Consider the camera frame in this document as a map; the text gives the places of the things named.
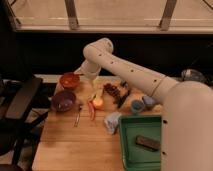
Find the orange bowl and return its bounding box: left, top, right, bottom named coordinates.
left=59, top=72, right=80, bottom=89

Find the purple bowl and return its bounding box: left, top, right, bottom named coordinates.
left=51, top=90, right=76, bottom=112

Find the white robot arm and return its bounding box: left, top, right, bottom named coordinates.
left=80, top=38, right=213, bottom=171

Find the green plastic tray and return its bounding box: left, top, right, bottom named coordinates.
left=119, top=115, right=161, bottom=171

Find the yellow banana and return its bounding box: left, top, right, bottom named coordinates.
left=90, top=88, right=103, bottom=100

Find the dark grape bunch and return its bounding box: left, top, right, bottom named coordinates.
left=104, top=83, right=121, bottom=103

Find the red yellow apple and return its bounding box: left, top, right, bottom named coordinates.
left=92, top=98, right=104, bottom=109

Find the orange carrot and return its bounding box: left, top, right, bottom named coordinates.
left=87, top=101, right=95, bottom=121

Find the small dark metal can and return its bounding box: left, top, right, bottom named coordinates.
left=120, top=80, right=128, bottom=87

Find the light blue crumpled cloth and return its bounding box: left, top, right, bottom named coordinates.
left=104, top=112, right=122, bottom=135

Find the metal fork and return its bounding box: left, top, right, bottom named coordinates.
left=74, top=103, right=83, bottom=127

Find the blue cup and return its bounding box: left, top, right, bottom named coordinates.
left=131, top=100, right=145, bottom=114

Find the light blue sponge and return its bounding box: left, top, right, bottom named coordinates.
left=142, top=95, right=157, bottom=108

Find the black chair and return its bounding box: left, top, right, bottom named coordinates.
left=0, top=77, right=48, bottom=171

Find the dark rectangular sponge block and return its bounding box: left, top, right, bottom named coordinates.
left=135, top=135, right=161, bottom=151

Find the grey bowl on shelf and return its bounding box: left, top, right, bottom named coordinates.
left=181, top=69, right=206, bottom=83

